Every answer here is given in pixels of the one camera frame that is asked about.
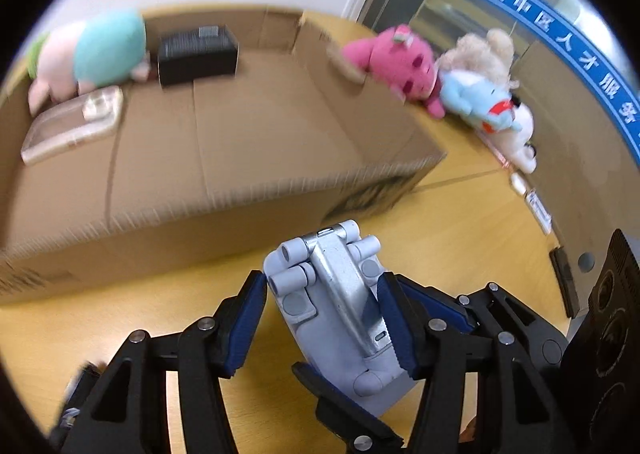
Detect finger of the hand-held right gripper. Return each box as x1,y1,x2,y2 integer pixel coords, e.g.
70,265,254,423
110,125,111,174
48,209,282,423
292,361,403,454
397,276,571,370

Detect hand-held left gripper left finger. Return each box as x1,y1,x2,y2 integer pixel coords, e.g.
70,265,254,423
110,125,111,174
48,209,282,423
50,270,268,454

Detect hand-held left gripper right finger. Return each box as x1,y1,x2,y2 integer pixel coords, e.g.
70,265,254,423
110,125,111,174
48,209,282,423
376,273,568,454

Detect grey folding phone stand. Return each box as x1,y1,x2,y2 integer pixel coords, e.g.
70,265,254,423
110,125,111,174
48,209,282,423
262,220,426,417

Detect brown cardboard box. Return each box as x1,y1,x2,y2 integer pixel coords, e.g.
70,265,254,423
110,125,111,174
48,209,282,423
0,4,448,307

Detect wooden desktop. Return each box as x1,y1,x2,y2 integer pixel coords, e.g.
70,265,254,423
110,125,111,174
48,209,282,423
0,4,601,454

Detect dark flat device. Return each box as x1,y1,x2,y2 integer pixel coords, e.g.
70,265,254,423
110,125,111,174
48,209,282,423
549,246,580,319

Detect white flat device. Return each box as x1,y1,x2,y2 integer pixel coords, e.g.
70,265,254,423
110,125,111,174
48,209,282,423
525,189,555,235

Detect pink transparent pen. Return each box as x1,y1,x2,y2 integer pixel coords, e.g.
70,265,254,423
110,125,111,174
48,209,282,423
475,131,513,169

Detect white plush toy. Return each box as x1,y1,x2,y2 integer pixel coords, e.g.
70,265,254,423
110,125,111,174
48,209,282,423
492,101,538,173

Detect blue plush toy red collar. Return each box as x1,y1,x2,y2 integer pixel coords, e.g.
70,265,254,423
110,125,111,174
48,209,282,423
440,71,521,135

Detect glass partition with blue stripe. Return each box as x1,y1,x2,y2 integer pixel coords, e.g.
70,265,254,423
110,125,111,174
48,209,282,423
360,0,640,285

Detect pink bear plush toy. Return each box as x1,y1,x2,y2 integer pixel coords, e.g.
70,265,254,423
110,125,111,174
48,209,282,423
340,24,447,121

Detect cream rabbit plush toy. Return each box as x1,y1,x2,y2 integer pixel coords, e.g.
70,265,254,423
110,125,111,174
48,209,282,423
437,28,521,89

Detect clear plastic case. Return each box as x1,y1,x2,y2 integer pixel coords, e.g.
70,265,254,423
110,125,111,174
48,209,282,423
21,85,125,165

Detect black box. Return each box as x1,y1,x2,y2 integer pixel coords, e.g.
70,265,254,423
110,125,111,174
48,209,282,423
157,25,240,87

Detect mint and pink plush toy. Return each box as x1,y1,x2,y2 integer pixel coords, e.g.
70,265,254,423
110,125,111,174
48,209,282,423
27,8,151,115

